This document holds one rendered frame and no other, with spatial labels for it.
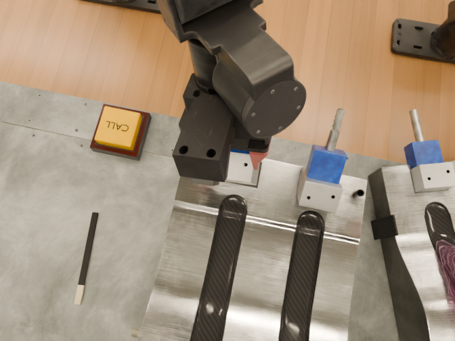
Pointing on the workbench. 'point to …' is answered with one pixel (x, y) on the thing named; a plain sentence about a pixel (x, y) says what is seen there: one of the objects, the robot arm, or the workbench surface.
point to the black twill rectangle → (384, 227)
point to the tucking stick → (86, 259)
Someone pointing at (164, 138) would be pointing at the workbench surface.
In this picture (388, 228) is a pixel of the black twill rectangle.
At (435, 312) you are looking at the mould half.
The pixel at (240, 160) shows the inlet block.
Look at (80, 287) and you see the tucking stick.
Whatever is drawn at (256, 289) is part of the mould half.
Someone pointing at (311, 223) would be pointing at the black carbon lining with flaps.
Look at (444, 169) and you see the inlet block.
